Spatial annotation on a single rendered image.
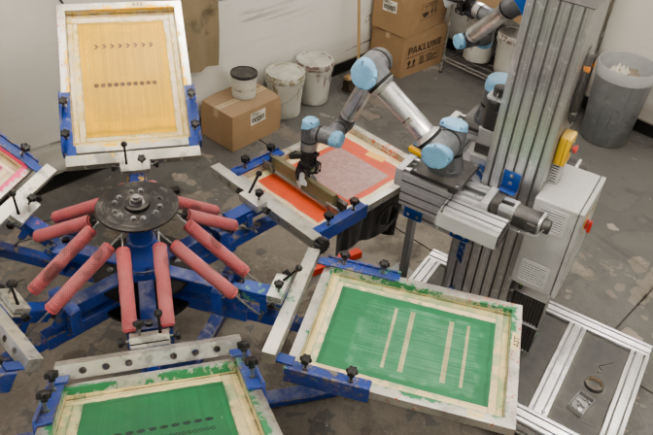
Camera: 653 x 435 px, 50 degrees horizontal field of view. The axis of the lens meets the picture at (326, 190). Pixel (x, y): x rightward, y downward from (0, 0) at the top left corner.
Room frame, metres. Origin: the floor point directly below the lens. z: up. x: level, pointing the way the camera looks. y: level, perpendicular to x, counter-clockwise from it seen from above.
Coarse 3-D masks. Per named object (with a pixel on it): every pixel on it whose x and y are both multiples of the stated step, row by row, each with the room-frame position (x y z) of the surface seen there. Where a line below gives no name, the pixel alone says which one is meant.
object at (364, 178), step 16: (368, 160) 2.92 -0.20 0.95; (384, 160) 2.93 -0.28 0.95; (336, 176) 2.76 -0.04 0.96; (352, 176) 2.77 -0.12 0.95; (368, 176) 2.79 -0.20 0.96; (384, 176) 2.80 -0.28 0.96; (336, 192) 2.63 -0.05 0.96; (352, 192) 2.64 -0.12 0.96; (368, 192) 2.65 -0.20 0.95; (304, 208) 2.49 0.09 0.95; (320, 208) 2.50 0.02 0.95
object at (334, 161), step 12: (348, 144) 3.06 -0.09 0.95; (324, 156) 2.92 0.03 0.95; (336, 156) 2.93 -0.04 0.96; (348, 156) 2.94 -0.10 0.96; (360, 156) 2.95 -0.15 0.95; (324, 168) 2.82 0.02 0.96; (336, 168) 2.83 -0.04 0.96; (348, 168) 2.84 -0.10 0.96; (264, 180) 2.68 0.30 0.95; (276, 180) 2.69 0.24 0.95; (324, 180) 2.72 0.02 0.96; (276, 192) 2.59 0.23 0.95; (288, 192) 2.60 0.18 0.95; (300, 192) 2.60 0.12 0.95
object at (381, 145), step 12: (360, 132) 3.13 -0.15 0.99; (372, 144) 3.06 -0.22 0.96; (384, 144) 3.03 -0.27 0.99; (288, 156) 2.88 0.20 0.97; (396, 156) 2.95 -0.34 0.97; (264, 168) 2.76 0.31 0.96; (264, 192) 2.53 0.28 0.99; (384, 192) 2.61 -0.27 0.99; (396, 192) 2.66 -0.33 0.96; (372, 204) 2.53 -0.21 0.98; (300, 216) 2.39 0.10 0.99
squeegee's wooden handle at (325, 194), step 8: (272, 160) 2.73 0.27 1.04; (280, 160) 2.70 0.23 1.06; (280, 168) 2.69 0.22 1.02; (288, 168) 2.66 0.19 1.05; (288, 176) 2.65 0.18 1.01; (312, 184) 2.55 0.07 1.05; (320, 184) 2.53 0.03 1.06; (312, 192) 2.54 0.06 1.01; (320, 192) 2.51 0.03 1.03; (328, 192) 2.48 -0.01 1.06; (328, 200) 2.47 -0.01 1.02; (336, 200) 2.47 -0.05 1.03
